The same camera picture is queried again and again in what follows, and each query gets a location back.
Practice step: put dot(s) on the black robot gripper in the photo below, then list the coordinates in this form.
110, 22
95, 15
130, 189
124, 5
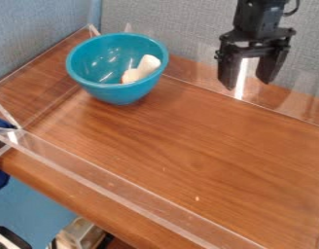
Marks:
255, 25

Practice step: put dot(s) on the toy mushroom brown cap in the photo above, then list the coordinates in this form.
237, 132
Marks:
148, 65

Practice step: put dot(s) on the blue plastic bowl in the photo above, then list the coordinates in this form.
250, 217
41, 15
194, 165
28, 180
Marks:
99, 60

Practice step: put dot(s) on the clear acrylic table barrier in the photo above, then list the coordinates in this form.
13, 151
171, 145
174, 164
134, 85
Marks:
198, 168

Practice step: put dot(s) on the grey box under table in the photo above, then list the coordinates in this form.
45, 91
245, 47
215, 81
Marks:
79, 235

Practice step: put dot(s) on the black object at bottom left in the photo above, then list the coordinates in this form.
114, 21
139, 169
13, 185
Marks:
11, 240

